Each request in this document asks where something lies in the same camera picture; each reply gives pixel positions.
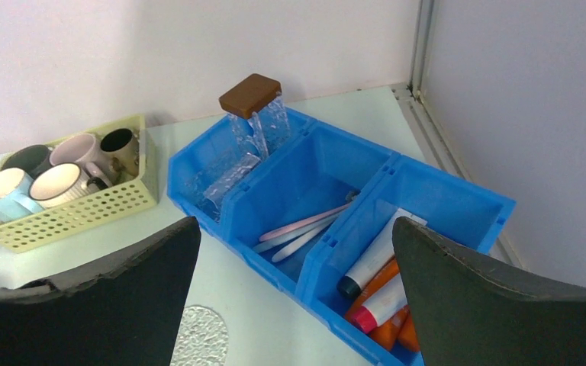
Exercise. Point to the clear textured oval tray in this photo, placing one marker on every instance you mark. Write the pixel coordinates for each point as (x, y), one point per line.
(202, 338)

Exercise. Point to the brown mug black inside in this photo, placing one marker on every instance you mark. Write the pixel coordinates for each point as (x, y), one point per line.
(122, 147)

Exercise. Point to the white toothpaste tube black cap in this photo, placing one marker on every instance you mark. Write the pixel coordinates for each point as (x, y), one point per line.
(373, 259)

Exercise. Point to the light blue toothbrush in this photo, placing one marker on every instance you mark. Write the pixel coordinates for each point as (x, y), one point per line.
(271, 243)

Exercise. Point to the yellow perforated plastic basket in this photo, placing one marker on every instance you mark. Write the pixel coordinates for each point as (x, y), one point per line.
(129, 196)

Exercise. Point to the clear textured plastic box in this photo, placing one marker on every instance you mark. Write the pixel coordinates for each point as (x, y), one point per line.
(207, 188)

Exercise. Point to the dark grey mug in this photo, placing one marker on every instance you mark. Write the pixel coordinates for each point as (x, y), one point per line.
(34, 160)

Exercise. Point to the blue plastic divided bin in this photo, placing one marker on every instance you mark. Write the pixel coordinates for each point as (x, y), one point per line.
(315, 171)

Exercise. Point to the pink mug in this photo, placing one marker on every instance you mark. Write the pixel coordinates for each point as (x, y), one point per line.
(80, 149)

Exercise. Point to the orange toothpaste tube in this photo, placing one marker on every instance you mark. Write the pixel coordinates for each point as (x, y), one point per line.
(381, 278)
(397, 330)

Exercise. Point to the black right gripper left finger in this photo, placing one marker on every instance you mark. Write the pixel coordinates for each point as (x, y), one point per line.
(124, 308)

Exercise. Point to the clear container with brown lid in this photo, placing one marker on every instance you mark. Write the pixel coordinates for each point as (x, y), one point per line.
(257, 114)

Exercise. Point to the white toothpaste tube pink cap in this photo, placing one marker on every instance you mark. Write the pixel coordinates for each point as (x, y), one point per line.
(381, 306)

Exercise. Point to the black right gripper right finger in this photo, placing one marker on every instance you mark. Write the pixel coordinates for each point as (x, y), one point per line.
(471, 309)

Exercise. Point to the light blue mug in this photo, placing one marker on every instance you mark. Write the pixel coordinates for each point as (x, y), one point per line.
(15, 202)

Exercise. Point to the white ribbed mug black rim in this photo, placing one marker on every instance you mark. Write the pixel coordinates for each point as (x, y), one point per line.
(67, 182)

